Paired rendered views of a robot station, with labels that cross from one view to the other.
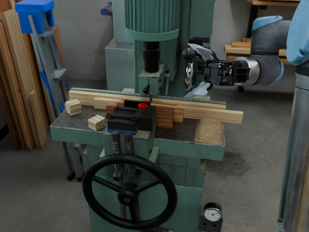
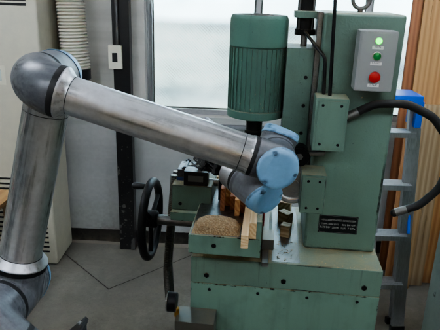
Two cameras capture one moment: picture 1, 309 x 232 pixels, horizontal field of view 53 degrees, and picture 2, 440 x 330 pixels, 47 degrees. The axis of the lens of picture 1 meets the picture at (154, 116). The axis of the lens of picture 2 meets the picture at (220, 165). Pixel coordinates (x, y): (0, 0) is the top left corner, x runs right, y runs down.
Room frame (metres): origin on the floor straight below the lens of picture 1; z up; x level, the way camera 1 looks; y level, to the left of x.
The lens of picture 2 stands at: (0.80, -1.54, 1.56)
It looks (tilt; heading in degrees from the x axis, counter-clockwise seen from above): 19 degrees down; 86
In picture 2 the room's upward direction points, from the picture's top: 2 degrees clockwise
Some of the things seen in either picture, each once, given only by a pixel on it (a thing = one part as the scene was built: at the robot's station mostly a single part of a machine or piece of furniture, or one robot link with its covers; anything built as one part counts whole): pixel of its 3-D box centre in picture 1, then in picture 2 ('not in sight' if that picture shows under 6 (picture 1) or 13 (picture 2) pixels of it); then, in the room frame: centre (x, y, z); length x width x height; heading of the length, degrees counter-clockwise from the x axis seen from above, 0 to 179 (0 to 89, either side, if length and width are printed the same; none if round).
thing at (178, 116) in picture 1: (150, 111); (239, 193); (0.99, 0.01, 0.93); 0.24 x 0.01 x 0.06; 80
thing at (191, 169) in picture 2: (132, 117); (194, 171); (0.84, 0.07, 0.99); 0.13 x 0.11 x 0.06; 80
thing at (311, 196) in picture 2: (198, 68); (311, 189); (1.19, -0.17, 1.02); 0.09 x 0.07 x 0.12; 80
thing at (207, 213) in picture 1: (212, 212); (173, 304); (0.78, -0.21, 0.65); 0.06 x 0.04 x 0.08; 80
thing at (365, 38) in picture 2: not in sight; (374, 60); (1.32, -0.18, 1.40); 0.10 x 0.06 x 0.16; 170
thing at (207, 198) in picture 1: (211, 212); (195, 326); (0.85, -0.22, 0.58); 0.12 x 0.08 x 0.08; 170
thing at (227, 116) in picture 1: (165, 109); (249, 202); (1.02, -0.04, 0.92); 0.55 x 0.02 x 0.04; 80
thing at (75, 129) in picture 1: (137, 134); (219, 204); (0.93, 0.06, 0.87); 0.61 x 0.30 x 0.06; 80
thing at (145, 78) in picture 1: (152, 80); not in sight; (1.05, 0.01, 1.03); 0.14 x 0.07 x 0.09; 170
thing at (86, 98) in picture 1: (144, 104); (256, 192); (1.05, 0.04, 0.93); 0.60 x 0.02 x 0.05; 80
